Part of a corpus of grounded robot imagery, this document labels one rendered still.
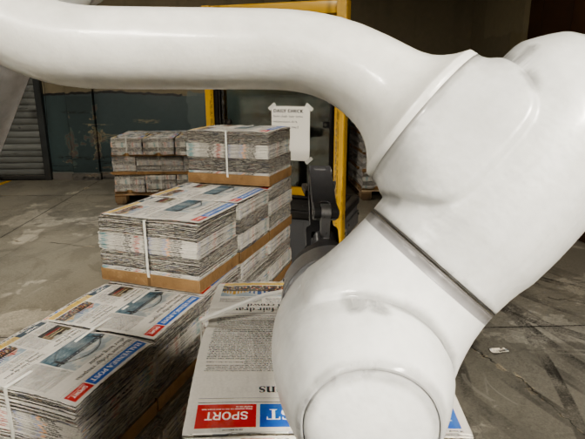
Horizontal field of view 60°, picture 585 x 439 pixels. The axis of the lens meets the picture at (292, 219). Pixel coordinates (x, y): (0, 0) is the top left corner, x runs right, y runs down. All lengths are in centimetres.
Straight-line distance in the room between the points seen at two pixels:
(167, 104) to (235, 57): 781
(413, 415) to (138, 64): 28
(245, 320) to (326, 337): 42
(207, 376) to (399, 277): 33
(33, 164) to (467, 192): 865
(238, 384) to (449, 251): 34
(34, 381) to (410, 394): 114
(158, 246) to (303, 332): 139
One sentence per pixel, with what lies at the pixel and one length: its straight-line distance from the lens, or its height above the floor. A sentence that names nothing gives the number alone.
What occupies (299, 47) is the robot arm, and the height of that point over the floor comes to 150.
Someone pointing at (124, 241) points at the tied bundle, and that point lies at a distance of 173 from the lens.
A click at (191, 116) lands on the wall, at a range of 811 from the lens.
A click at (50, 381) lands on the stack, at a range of 132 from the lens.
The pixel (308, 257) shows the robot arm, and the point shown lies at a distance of 42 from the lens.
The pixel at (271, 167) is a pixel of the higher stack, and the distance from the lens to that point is 208.
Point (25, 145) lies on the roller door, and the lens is 885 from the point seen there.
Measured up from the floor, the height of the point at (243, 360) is 117.
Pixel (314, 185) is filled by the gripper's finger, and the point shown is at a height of 138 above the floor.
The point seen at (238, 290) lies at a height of 116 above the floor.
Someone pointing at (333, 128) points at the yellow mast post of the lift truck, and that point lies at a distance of 252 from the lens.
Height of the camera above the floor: 148
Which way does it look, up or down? 15 degrees down
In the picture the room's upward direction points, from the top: straight up
